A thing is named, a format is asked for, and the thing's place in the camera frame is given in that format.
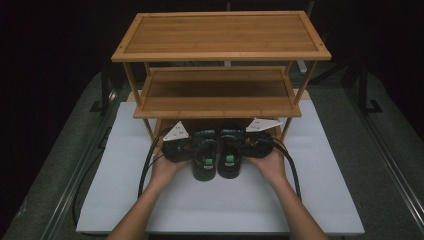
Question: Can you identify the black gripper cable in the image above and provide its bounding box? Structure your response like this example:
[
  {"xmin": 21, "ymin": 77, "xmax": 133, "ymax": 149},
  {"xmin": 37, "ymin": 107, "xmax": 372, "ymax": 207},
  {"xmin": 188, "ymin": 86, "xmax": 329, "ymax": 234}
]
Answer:
[
  {"xmin": 137, "ymin": 128, "xmax": 172, "ymax": 200},
  {"xmin": 272, "ymin": 137, "xmax": 303, "ymax": 202}
]

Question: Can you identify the black strap sandal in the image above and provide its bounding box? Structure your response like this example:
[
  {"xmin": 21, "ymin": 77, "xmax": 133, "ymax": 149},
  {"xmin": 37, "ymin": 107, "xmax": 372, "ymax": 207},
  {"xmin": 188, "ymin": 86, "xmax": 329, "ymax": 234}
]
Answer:
[
  {"xmin": 217, "ymin": 128, "xmax": 246, "ymax": 180},
  {"xmin": 190, "ymin": 129, "xmax": 220, "ymax": 182}
]

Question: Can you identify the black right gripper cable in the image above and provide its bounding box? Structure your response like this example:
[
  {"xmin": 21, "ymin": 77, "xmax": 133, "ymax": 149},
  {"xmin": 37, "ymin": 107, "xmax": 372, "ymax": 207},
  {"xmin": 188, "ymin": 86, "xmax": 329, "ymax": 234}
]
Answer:
[{"xmin": 272, "ymin": 137, "xmax": 303, "ymax": 202}]

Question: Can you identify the person's left hand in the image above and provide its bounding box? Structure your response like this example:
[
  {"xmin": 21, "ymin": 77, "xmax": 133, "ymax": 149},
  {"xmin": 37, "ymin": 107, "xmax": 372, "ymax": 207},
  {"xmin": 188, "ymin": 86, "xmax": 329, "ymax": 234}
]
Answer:
[{"xmin": 150, "ymin": 151, "xmax": 188, "ymax": 191}]

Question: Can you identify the black metal stand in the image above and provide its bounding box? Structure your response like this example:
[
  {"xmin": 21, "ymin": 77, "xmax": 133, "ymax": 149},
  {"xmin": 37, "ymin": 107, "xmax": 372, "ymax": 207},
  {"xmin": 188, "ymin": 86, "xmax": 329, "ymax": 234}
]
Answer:
[
  {"xmin": 357, "ymin": 62, "xmax": 385, "ymax": 116},
  {"xmin": 89, "ymin": 62, "xmax": 117, "ymax": 115}
]

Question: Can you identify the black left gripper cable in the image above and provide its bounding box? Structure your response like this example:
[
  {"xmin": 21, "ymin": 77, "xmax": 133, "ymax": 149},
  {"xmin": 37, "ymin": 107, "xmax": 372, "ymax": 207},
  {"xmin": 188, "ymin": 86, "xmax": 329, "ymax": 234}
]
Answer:
[{"xmin": 137, "ymin": 128, "xmax": 172, "ymax": 200}]

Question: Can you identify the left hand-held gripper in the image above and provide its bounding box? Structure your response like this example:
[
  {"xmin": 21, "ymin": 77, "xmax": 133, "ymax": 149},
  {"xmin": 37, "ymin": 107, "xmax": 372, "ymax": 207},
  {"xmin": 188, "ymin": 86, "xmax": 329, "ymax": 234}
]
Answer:
[{"xmin": 161, "ymin": 120, "xmax": 195, "ymax": 164}]

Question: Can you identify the person's right hand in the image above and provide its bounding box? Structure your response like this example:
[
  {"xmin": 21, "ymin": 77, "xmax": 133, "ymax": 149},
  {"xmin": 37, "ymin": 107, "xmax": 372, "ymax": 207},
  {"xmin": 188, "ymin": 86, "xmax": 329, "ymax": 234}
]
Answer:
[{"xmin": 248, "ymin": 148, "xmax": 288, "ymax": 188}]

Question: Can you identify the aluminium table rail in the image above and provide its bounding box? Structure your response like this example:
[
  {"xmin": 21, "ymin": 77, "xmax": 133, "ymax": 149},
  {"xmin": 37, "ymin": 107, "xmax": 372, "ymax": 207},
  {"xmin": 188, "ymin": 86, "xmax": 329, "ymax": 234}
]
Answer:
[
  {"xmin": 344, "ymin": 88, "xmax": 424, "ymax": 231},
  {"xmin": 39, "ymin": 89, "xmax": 118, "ymax": 240}
]

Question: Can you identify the three-tier wooden shoe rack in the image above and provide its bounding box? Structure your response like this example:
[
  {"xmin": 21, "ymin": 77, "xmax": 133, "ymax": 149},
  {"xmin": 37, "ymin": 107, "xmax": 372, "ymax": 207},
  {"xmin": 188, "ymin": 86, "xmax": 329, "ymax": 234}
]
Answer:
[{"xmin": 110, "ymin": 10, "xmax": 333, "ymax": 155}]

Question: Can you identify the white table mat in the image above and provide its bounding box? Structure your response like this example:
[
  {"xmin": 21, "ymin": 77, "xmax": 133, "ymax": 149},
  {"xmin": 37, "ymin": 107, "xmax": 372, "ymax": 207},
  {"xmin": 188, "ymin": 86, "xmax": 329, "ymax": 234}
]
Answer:
[{"xmin": 75, "ymin": 99, "xmax": 365, "ymax": 235}]

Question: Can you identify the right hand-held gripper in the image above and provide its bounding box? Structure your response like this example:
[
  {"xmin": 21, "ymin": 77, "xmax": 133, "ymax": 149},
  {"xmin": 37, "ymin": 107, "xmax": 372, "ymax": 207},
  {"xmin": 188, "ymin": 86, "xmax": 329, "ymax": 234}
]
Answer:
[{"xmin": 242, "ymin": 118, "xmax": 283, "ymax": 160}]

